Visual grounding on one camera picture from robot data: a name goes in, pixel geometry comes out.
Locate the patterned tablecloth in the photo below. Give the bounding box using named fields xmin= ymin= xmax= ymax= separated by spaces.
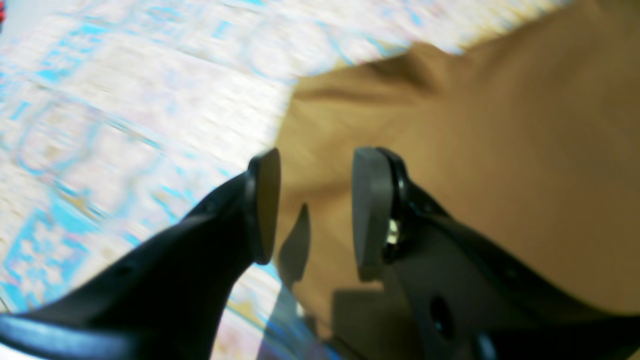
xmin=0 ymin=0 xmax=566 ymax=360

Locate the brown t-shirt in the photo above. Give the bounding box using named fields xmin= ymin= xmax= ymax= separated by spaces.
xmin=276 ymin=0 xmax=640 ymax=338

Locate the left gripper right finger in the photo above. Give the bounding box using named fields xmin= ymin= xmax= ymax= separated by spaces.
xmin=333 ymin=146 xmax=639 ymax=360

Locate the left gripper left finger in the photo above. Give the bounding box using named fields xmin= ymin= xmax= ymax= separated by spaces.
xmin=0 ymin=148 xmax=281 ymax=360

